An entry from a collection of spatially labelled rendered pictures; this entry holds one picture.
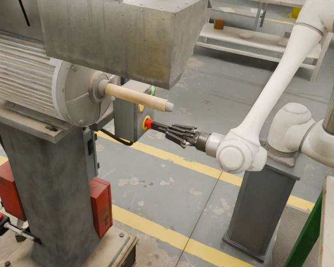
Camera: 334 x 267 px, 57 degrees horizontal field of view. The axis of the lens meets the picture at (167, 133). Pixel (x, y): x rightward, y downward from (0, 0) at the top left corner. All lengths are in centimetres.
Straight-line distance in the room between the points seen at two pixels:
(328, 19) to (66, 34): 80
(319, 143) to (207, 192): 111
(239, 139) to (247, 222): 102
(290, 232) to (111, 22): 193
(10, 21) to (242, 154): 71
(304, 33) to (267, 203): 94
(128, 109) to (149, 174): 133
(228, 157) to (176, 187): 146
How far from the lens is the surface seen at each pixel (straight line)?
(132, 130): 118
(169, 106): 79
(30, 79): 89
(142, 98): 82
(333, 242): 104
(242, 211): 185
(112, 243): 166
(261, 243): 198
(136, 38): 59
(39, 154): 109
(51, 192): 119
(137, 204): 221
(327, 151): 146
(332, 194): 119
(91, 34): 64
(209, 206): 225
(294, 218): 237
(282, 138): 155
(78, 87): 83
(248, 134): 95
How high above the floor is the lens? 166
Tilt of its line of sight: 36 degrees down
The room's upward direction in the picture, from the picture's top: 5 degrees clockwise
